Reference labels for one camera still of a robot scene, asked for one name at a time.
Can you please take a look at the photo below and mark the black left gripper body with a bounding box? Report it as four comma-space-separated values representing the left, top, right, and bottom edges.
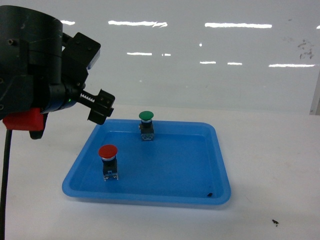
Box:
39, 52, 89, 114

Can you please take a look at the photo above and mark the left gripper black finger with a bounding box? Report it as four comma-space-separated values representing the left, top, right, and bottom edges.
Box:
77, 89, 116, 125

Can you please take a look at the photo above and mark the red mushroom push button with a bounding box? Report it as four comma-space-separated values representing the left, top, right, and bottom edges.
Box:
98, 144, 119, 181

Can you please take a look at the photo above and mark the green mushroom push button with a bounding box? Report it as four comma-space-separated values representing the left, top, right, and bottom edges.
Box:
138, 110, 155, 141

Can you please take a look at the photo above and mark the blue plastic tray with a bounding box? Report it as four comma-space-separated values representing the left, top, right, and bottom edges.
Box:
62, 119, 231, 206

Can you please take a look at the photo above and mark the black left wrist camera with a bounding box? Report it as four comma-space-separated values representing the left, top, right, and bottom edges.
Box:
62, 32, 101, 70

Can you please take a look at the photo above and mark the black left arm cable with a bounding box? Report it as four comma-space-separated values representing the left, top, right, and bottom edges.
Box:
0, 128, 13, 240

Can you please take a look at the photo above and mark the grey metal frame post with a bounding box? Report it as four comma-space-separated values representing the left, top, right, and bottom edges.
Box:
309, 74, 320, 116

